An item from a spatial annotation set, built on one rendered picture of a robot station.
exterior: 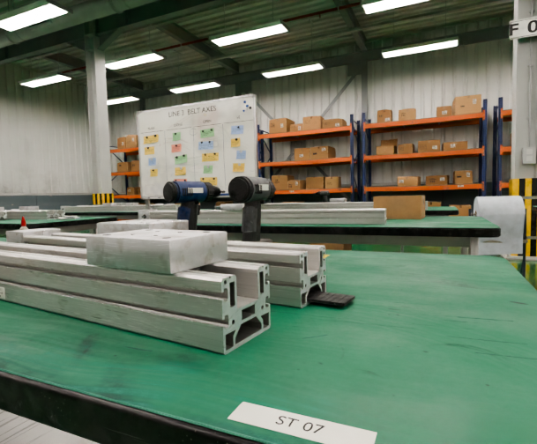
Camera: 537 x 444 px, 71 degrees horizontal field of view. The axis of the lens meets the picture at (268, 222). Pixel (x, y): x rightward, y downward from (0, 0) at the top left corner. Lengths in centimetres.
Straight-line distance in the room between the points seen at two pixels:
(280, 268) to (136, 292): 22
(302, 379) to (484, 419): 15
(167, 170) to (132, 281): 384
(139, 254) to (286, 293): 23
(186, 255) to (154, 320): 9
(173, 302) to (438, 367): 29
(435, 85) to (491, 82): 128
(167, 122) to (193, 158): 52
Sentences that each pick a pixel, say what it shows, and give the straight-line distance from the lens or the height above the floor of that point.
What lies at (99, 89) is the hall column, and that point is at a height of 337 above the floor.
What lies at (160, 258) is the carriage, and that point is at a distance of 46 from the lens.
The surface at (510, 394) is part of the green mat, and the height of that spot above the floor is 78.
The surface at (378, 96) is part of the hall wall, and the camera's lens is 1144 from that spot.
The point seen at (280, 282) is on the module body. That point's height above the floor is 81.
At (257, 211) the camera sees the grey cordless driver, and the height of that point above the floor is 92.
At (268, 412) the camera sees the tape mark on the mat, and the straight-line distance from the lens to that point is 34.
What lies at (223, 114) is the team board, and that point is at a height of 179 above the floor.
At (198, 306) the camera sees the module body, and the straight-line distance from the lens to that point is 44.
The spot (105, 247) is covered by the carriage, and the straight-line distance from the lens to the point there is 54.
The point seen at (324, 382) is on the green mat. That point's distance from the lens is 38.
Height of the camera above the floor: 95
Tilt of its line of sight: 4 degrees down
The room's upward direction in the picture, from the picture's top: 1 degrees counter-clockwise
